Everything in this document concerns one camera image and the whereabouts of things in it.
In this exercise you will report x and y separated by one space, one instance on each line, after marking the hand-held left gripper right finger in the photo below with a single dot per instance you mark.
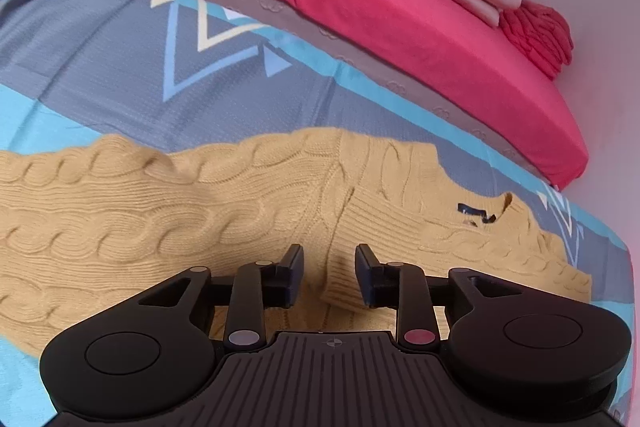
364 277

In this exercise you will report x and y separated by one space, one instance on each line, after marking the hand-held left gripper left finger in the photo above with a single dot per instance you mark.
294 274

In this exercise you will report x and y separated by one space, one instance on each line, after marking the blue grey geometric bedsheet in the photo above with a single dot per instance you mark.
100 57

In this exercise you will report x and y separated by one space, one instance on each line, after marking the red bedsheet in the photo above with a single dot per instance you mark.
380 22

